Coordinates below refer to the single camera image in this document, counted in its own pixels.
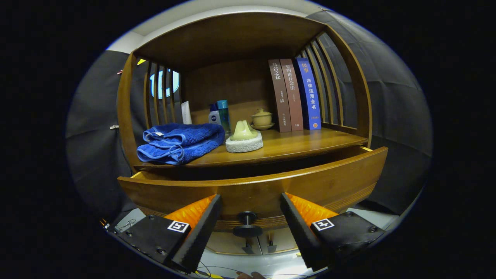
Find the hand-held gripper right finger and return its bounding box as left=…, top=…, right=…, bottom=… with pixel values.
left=280, top=193, right=388, bottom=272

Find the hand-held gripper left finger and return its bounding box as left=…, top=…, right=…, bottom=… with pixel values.
left=108, top=194, right=222, bottom=274

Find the wooden drawer with black knob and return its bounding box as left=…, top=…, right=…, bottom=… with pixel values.
left=117, top=146, right=389, bottom=238

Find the green brush with white base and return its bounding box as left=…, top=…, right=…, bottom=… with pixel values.
left=225, top=120, right=264, bottom=153

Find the wooden cabinet door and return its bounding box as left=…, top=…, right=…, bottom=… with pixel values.
left=205, top=232, right=258, bottom=255
left=258, top=229, right=301, bottom=254

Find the wooden countertop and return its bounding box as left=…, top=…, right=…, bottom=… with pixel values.
left=134, top=128, right=369, bottom=170

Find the wooden cabinet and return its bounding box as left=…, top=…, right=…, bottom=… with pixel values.
left=116, top=11, right=389, bottom=256

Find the folded blue towel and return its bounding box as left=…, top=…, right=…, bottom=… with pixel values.
left=136, top=123, right=226, bottom=166

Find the white bottle with blue cap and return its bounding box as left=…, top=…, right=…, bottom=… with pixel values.
left=208, top=103, right=221, bottom=125

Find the beige lidded tea cup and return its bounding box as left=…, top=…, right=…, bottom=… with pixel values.
left=250, top=108, right=276, bottom=131

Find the teal bottle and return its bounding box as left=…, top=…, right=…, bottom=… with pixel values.
left=217, top=100, right=231, bottom=136

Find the white tube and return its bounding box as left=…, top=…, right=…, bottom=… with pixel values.
left=181, top=101, right=193, bottom=125

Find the reddish brown book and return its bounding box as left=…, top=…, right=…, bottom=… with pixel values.
left=280, top=59, right=304, bottom=132

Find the blue book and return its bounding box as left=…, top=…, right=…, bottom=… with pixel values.
left=295, top=57, right=322, bottom=131

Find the dark brown book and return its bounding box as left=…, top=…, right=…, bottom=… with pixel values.
left=268, top=59, right=292, bottom=133

